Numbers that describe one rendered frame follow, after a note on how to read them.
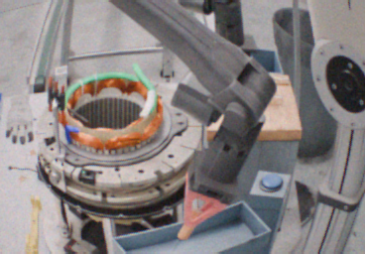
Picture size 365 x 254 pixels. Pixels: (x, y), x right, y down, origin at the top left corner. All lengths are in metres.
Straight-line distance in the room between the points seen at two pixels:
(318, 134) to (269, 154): 1.63
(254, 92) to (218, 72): 0.05
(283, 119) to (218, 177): 0.41
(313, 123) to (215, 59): 2.10
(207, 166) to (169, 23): 0.23
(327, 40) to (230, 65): 0.19
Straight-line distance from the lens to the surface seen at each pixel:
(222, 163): 1.25
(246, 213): 1.43
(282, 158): 1.66
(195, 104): 1.24
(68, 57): 3.66
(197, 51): 1.15
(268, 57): 1.88
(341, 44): 1.07
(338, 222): 1.32
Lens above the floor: 1.99
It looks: 35 degrees down
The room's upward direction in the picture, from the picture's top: 2 degrees clockwise
